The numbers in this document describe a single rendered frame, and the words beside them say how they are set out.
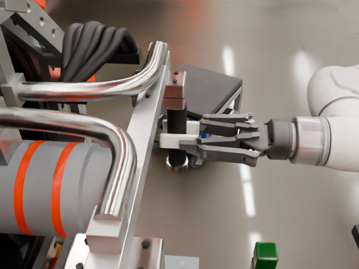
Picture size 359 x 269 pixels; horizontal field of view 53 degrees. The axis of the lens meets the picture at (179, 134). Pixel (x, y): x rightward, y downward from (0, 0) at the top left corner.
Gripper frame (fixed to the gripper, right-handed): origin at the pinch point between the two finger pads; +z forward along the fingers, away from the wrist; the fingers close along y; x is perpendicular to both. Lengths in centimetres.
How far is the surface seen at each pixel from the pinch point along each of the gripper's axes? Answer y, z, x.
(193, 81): 105, 2, -49
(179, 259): 22, 2, -75
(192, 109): 80, 1, -49
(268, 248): -11.6, -17.8, -17.0
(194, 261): 21, -4, -75
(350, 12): 309, -142, -82
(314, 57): 207, -86, -83
